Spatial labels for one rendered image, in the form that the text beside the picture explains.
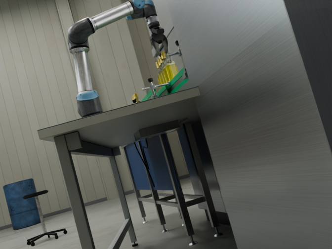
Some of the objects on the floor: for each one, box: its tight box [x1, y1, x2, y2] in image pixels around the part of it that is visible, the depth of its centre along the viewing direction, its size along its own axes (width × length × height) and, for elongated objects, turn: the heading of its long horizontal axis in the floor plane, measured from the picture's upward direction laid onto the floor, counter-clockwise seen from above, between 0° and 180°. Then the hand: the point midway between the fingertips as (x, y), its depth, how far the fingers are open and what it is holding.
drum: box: [3, 178, 41, 230], centre depth 836 cm, size 62×62×93 cm
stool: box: [23, 190, 67, 247], centre depth 485 cm, size 48×46×57 cm
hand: (163, 53), depth 253 cm, fingers closed on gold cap, 3 cm apart
